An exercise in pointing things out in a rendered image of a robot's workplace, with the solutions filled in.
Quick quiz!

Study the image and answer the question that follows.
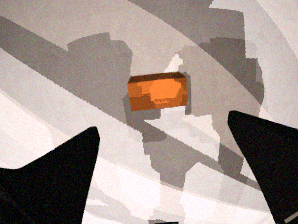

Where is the orange block with dark square face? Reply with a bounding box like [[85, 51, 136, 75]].
[[128, 71, 188, 112]]

